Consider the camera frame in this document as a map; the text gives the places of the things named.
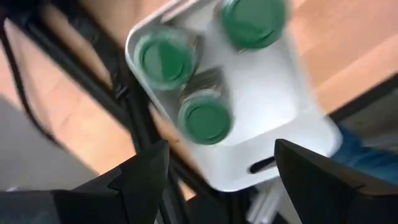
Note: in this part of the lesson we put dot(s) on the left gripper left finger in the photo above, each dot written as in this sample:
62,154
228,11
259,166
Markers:
130,199

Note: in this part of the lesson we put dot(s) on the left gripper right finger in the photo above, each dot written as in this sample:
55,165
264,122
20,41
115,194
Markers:
335,199

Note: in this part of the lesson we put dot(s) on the green-lid oregano jar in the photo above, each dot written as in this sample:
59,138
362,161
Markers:
253,21
164,59
205,119

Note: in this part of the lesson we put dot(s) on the person's leg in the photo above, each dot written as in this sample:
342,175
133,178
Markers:
367,158

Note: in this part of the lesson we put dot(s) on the large white bin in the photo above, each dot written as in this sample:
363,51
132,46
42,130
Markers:
264,93

